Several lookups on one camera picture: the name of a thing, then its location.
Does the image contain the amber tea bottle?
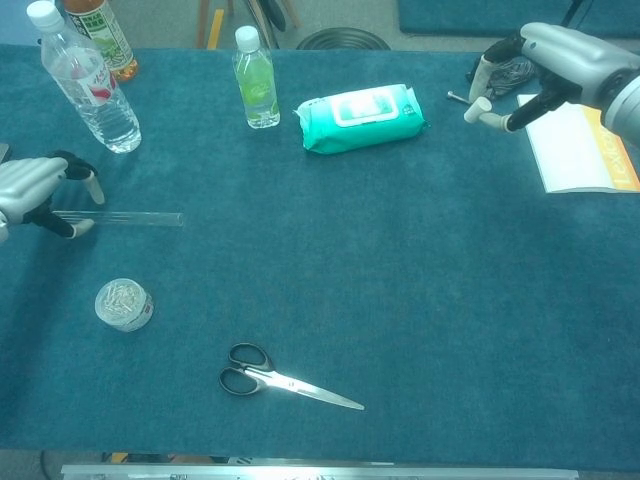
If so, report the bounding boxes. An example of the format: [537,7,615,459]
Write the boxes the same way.
[63,0,140,83]

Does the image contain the teal table cloth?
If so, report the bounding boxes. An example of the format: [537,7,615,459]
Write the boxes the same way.
[0,43,640,459]

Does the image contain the clear glass test tube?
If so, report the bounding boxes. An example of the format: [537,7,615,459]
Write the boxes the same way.
[52,210,185,229]

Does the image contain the yellow strip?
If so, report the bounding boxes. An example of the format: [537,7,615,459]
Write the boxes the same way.
[206,8,225,50]

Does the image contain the black tripod leg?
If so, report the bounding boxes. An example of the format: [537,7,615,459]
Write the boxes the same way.
[558,0,587,29]

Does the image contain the aluminium rail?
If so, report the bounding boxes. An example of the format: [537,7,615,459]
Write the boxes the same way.
[59,463,580,480]

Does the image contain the coiled black hose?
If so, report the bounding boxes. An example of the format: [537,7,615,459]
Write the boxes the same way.
[295,26,392,51]

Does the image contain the grey black work glove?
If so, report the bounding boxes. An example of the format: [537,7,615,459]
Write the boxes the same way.
[465,55,540,100]

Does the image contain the small clear green-label bottle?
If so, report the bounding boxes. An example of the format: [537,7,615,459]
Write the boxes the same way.
[231,26,282,130]

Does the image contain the green wet wipes pack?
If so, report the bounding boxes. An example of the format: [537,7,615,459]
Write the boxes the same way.
[292,83,430,155]

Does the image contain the white orange book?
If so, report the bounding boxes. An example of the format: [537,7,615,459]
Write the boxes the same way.
[516,93,640,195]

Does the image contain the teal floor mat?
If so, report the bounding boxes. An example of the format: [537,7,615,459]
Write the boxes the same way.
[398,0,640,37]

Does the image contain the black-handled scissors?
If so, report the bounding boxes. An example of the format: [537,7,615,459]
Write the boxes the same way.
[217,342,366,412]

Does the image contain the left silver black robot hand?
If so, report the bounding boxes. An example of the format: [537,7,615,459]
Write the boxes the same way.
[0,149,106,241]

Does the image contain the round clear jar of screws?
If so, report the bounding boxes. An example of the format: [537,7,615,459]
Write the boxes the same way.
[94,278,155,333]

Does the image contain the large clear red-label water bottle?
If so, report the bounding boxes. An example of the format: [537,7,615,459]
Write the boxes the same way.
[26,0,143,155]

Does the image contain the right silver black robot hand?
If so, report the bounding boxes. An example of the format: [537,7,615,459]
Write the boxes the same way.
[468,21,640,134]

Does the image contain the wooden frame leg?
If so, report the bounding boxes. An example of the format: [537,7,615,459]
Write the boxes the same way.
[196,0,209,49]

